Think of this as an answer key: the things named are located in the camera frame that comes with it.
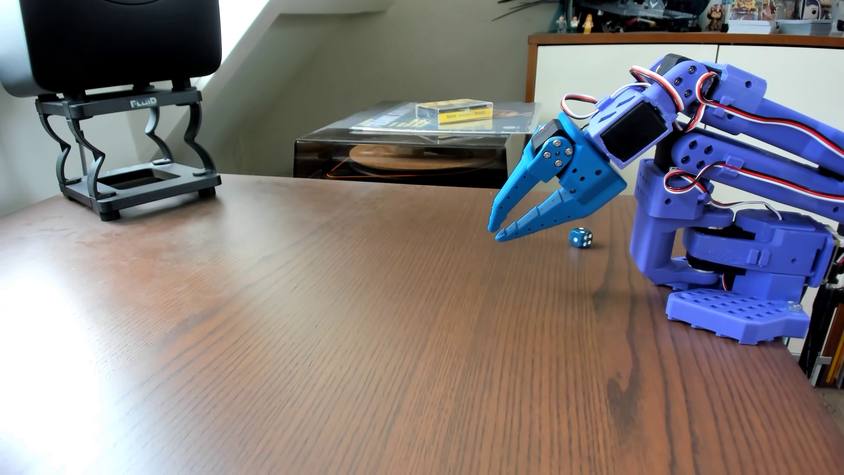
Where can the black speaker stand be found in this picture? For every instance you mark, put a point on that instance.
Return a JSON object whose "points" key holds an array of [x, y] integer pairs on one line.
{"points": [[142, 178]]}

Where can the white cabinet with wooden top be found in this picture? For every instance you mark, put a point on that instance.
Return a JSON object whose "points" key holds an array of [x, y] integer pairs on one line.
{"points": [[580, 72]]}

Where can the yellow cassette case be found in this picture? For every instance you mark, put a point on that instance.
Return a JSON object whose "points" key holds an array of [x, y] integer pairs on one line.
{"points": [[455, 112]]}

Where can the black metal frame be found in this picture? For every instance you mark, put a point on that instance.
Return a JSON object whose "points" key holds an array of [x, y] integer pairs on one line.
{"points": [[824, 330]]}

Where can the grey box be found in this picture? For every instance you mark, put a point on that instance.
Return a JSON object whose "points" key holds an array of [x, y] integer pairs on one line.
{"points": [[804, 27]]}

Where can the grey figurine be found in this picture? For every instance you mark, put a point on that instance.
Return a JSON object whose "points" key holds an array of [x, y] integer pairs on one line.
{"points": [[561, 24]]}

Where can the white box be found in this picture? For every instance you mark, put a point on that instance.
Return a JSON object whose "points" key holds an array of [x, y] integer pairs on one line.
{"points": [[750, 27]]}

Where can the small blue dice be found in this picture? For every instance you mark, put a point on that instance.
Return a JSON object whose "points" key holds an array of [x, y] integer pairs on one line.
{"points": [[580, 238]]}

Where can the bright blue gripper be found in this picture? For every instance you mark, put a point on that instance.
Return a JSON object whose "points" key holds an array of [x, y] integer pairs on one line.
{"points": [[587, 169]]}

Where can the black studio speaker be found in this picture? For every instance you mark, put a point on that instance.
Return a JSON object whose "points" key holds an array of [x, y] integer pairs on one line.
{"points": [[118, 39]]}

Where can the dark model ship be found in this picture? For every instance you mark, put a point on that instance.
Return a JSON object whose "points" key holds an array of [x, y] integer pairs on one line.
{"points": [[646, 16]]}

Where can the turntable with smoked dust cover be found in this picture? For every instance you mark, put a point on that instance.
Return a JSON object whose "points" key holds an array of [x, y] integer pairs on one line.
{"points": [[395, 161]]}

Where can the dark plant leaves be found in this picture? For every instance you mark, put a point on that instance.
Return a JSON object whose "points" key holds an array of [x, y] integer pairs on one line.
{"points": [[521, 8]]}

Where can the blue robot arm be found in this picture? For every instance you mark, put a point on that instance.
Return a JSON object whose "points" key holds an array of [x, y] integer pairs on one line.
{"points": [[758, 251]]}

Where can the yellow figurine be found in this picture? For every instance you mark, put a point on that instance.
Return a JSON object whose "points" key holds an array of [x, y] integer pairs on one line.
{"points": [[587, 24]]}

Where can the brown figurine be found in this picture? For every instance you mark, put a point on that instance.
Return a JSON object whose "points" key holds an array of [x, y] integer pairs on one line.
{"points": [[715, 16]]}

